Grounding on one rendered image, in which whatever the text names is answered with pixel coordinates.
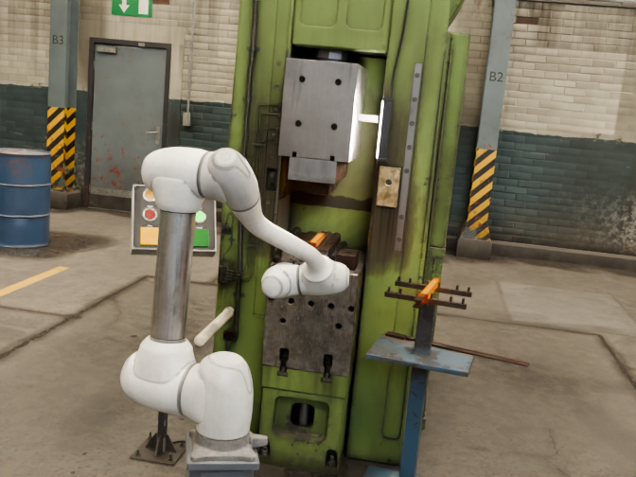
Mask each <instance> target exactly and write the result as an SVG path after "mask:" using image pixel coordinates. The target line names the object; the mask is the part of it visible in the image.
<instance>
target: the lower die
mask: <svg viewBox="0 0 636 477"><path fill-rule="evenodd" d="M321 231H323V230H320V231H319V232H313V231H308V232H307V233H303V232H301V233H300V234H299V235H298V236H297V238H299V239H302V240H303V241H304V242H310V241H311V240H312V239H313V238H314V237H315V236H316V235H317V234H318V233H320V232H321ZM325 232H328V233H327V234H326V235H325V236H324V237H323V238H322V239H321V240H320V241H319V242H318V243H317V245H316V250H317V251H318V252H319V253H320V254H321V255H323V256H327V257H329V256H330V253H331V245H330V244H328V245H326V247H325V244H326V243H327V241H328V240H329V239H330V238H331V237H332V235H333V233H331V232H330V231H325ZM290 258H292V260H294V259H295V258H296V256H293V255H291V254H289V253H287V252H285V251H283V250H282V252H281V261H284V260H287V261H290Z"/></svg>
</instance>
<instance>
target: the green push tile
mask: <svg viewBox="0 0 636 477"><path fill-rule="evenodd" d="M193 247H209V230H205V229H195V233H194V243H193Z"/></svg>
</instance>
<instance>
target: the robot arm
mask: <svg viewBox="0 0 636 477"><path fill-rule="evenodd" d="M141 175H142V180H143V183H144V184H145V186H146V187H147V188H148V190H150V191H152V193H153V196H154V199H155V203H156V205H157V207H158V209H161V211H160V220H159V231H158V242H157V254H156V268H155V279H154V292H153V303H152V315H151V326H150V336H148V337H147V338H146V339H145V340H144V341H143V342H142V343H141V344H140V347H139V349H138V351H136V352H134V353H133V354H132V355H131V356H130V357H129V358H128V359H127V360H126V361H125V363H124V365H123V367H122V370H121V374H120V383H121V386H122V389H123V391H124V393H125V394H126V395H127V396H128V397H129V398H131V399H132V400H133V401H135V402H137V403H138V404H140V405H142V406H144V407H147V408H150V409H152V410H155V411H158V412H162V413H166V414H171V415H183V416H186V417H187V418H188V419H190V420H191V421H193V422H195V423H196V429H192V430H190V431H189V437H190V438H191V442H192V453H191V454H190V461H192V462H203V461H245V462H255V460H256V454H255V453H254V451H253V448H258V447H263V446H267V445H268V440H267V438H268V437H267V436H266V435H261V434H255V433H252V432H251V431H250V424H251V419H252V412H253V399H254V388H253V381H252V376H251V372H250V369H249V366H248V364H247V362H246V361H245V360H244V359H243V358H242V357H241V356H240V355H238V354H236V353H232V352H227V351H220V352H216V353H212V354H209V355H208V356H206V357H205V358H204V359H202V361H201V363H196V361H195V357H194V353H193V347H192V345H191V343H190V342H189V341H188V339H187V338H186V318H187V308H188V297H189V287H190V276H191V265H192V255H193V243H194V233H195V222H196V213H197V212H199V210H200V209H201V208H202V205H203V201H204V199H210V200H215V201H218V202H222V203H226V204H227V206H228V207H229V209H230V210H231V211H232V212H233V213H234V214H235V215H236V216H237V218H238V219H239V221H240V222H241V223H242V224H243V226H244V227H245V228H246V229H247V230H248V231H249V232H251V233H252V234H253V235H254V236H256V237H257V238H259V239H262V240H263V241H265V242H267V243H269V244H271V245H272V246H274V247H277V248H279V249H281V250H283V251H285V252H287V253H289V254H291V255H293V256H296V258H295V259H294V260H292V258H290V261H287V260H284V261H281V262H279V263H276V264H273V267H271V268H270V269H268V270H267V271H266V272H265V274H264V275H263V276H262V279H261V286H262V291H263V293H264V294H265V295H266V296H268V297H270V298H272V299H280V298H286V297H290V296H295V295H328V294H334V293H338V292H342V291H344V290H345V289H346V288H347V287H348V285H349V269H348V268H347V267H346V266H345V265H344V264H343V263H340V262H334V261H333V260H331V259H329V258H328V257H327V256H323V255H321V254H320V253H319V252H318V251H317V250H316V249H315V248H314V247H312V246H311V245H309V244H307V243H306V242H304V241H303V240H302V239H300V238H297V237H296V236H294V235H292V234H290V233H289V232H287V231H285V230H283V229H282V228H280V227H278V226H276V225H275V224H273V223H271V222H270V221H268V220H267V219H266V218H265V217H264V216H263V214H262V211H261V204H260V194H259V189H258V184H257V180H256V176H255V174H254V173H253V170H252V169H251V167H250V165H249V164H248V162H247V161H246V159H245V158H244V157H243V156H242V155H241V154H240V153H238V152H237V151H236V150H233V149H230V148H222V149H219V150H216V151H207V150H201V149H193V148H182V147H173V148H165V149H160V150H156V151H154V152H152V153H151V154H149V155H148V156H147V157H146V158H145V160H144V162H143V165H142V168H141ZM300 259H302V260H303V261H305V262H301V261H300Z"/></svg>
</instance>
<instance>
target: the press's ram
mask: <svg viewBox="0 0 636 477"><path fill-rule="evenodd" d="M367 71H368V70H367V69H365V68H364V67H362V66H361V65H359V64H357V63H348V62H327V61H316V60H304V59H293V58H286V64H285V76H284V87H283V99H282V111H281V122H280V135H279V146H278V155H280V156H290V157H293V156H296V157H299V158H308V159H317V160H327V161H331V160H333V159H334V161H335V162H345V163H349V162H350V161H352V160H354V159H356V158H358V157H359V156H360V146H361V137H362V122H363V121H366V122H377V123H378V121H379V116H378V115H364V114H363V109H364V100H365V90H366V81H367Z"/></svg>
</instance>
